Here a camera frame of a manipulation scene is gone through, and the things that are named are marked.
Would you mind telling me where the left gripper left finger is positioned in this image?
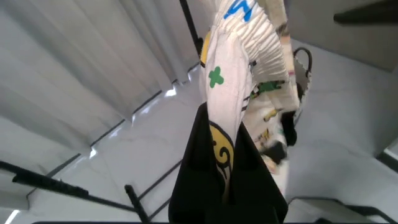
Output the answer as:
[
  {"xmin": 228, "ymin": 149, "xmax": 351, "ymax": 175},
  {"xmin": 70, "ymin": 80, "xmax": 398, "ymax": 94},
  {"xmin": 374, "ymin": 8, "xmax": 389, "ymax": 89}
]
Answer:
[{"xmin": 168, "ymin": 102, "xmax": 224, "ymax": 223}]

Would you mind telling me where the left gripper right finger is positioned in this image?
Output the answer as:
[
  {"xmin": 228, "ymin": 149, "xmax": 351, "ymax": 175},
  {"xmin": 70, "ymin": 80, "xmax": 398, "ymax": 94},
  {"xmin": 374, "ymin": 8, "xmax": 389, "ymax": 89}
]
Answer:
[{"xmin": 229, "ymin": 123, "xmax": 289, "ymax": 223}]

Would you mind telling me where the cream printed garment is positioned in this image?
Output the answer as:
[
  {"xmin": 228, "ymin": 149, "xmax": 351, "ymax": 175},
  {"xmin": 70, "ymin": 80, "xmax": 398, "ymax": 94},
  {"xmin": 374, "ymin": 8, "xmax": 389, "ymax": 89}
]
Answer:
[{"xmin": 198, "ymin": 0, "xmax": 301, "ymax": 203}]

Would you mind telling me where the white laundry basket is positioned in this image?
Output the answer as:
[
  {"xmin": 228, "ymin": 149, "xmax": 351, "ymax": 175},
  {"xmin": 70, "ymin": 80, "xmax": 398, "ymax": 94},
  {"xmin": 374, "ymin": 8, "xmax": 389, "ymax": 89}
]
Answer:
[{"xmin": 292, "ymin": 46, "xmax": 313, "ymax": 125}]

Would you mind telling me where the black clothes rack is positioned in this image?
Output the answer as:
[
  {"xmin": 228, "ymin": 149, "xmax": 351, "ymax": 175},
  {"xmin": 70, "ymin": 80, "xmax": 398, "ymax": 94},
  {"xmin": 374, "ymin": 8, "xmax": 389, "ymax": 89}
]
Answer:
[{"xmin": 0, "ymin": 0, "xmax": 205, "ymax": 224}]

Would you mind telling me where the white curtain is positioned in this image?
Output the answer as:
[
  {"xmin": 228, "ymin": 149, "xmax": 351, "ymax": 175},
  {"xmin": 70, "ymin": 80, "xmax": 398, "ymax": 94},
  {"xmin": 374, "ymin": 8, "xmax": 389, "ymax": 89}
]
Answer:
[{"xmin": 0, "ymin": 0, "xmax": 212, "ymax": 209}]

